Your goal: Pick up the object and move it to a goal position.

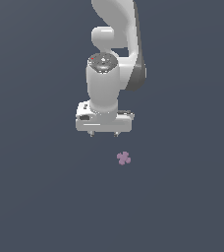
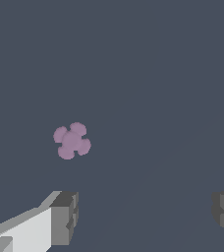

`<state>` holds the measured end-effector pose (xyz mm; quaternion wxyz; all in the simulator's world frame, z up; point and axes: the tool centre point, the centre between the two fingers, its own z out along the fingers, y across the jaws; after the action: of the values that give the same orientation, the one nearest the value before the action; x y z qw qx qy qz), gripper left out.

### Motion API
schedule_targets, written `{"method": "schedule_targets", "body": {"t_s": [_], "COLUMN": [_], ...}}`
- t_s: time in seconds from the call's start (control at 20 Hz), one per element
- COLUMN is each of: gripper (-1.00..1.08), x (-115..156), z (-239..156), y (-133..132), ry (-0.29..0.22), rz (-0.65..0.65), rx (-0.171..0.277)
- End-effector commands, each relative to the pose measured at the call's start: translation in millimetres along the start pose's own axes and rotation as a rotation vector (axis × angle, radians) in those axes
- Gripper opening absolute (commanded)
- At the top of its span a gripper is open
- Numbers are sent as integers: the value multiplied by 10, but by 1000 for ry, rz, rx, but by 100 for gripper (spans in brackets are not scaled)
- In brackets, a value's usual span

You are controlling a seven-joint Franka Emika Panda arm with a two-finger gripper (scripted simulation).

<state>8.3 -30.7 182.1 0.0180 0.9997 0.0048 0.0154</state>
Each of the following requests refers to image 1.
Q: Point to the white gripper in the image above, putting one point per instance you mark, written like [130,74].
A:
[100,122]

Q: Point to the small purple cross-shaped object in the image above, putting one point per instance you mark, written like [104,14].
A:
[123,158]

